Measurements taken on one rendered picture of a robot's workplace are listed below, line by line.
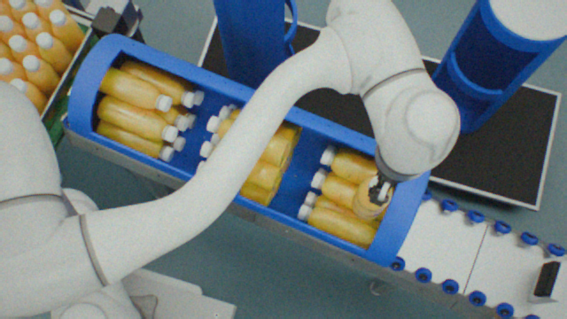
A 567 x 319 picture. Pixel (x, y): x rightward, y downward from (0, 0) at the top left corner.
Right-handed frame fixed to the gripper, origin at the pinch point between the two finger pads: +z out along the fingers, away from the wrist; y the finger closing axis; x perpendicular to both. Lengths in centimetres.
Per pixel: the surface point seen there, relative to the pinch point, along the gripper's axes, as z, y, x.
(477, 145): 131, 66, -38
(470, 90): 87, 66, -22
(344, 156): 33.3, 11.7, 8.9
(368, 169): 32.7, 10.7, 2.3
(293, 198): 50, 0, 17
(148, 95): 29, 5, 59
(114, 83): 29, 5, 68
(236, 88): 28, 16, 40
